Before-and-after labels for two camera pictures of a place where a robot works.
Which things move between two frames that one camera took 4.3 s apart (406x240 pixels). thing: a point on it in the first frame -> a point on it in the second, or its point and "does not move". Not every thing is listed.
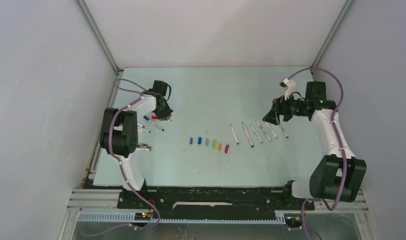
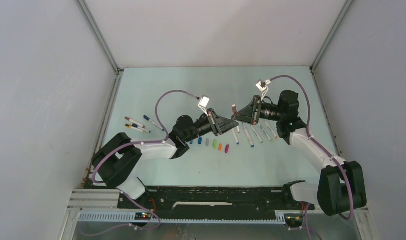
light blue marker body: (235, 135) does not move
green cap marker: (266, 135) does not move
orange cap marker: (274, 134) does not move
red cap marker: (156, 117) -> (234, 110)
